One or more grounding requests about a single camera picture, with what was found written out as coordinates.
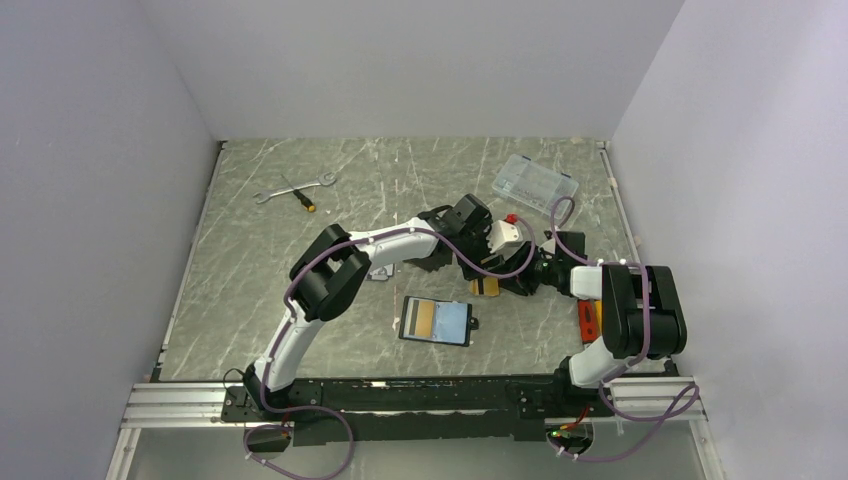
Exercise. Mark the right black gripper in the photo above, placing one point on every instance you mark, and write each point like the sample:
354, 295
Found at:
520, 284

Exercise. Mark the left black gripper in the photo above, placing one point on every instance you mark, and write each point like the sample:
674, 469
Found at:
485, 254

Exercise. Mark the tan wooden block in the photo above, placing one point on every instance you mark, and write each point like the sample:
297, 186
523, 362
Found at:
485, 286

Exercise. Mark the black leather card holder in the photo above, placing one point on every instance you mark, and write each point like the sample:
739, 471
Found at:
454, 323

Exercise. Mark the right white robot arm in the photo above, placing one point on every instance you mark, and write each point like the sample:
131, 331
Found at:
640, 310

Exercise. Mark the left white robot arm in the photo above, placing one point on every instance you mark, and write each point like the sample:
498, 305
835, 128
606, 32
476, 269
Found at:
328, 276

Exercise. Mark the clear plastic organizer box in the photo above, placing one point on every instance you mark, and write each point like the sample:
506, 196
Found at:
535, 186

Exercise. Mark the silver open-end wrench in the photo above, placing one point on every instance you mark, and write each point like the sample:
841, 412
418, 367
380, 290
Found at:
324, 180

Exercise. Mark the black yellow screwdriver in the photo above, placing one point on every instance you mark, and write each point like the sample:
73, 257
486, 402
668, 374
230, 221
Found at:
297, 191

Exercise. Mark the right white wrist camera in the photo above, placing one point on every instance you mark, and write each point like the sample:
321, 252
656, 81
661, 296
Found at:
549, 247

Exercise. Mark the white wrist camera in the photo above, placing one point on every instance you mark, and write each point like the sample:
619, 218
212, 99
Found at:
549, 247
504, 239

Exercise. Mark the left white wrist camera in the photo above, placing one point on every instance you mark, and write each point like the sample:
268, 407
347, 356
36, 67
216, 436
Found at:
504, 239

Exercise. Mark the orange handled tool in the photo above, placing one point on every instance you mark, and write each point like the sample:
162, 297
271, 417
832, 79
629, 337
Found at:
588, 320

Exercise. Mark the yellow handled tool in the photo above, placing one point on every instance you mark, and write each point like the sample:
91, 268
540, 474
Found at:
598, 311

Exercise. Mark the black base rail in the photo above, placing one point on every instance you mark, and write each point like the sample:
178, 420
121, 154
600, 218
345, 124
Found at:
520, 407

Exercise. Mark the aluminium frame rail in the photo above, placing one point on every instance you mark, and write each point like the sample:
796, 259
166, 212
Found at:
174, 405

